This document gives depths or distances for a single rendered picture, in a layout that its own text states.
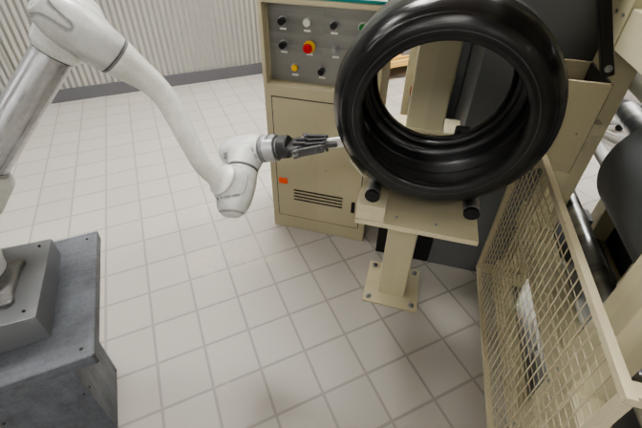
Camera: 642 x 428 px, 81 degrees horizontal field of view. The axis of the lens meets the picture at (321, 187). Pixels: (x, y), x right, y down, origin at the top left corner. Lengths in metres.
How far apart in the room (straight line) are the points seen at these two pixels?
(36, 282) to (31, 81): 0.54
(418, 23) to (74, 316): 1.18
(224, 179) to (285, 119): 0.81
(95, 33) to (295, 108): 1.03
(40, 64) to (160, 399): 1.28
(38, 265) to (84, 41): 0.67
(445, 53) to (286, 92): 0.82
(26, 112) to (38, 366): 0.65
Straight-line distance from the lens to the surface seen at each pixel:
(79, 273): 1.43
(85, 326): 1.28
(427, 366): 1.86
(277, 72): 1.87
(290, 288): 2.02
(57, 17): 1.05
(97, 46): 1.05
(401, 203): 1.27
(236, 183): 1.16
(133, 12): 4.21
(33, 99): 1.27
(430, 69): 1.32
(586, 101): 1.35
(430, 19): 0.89
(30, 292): 1.31
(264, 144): 1.22
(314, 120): 1.85
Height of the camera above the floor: 1.59
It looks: 37 degrees down
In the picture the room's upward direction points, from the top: 1 degrees clockwise
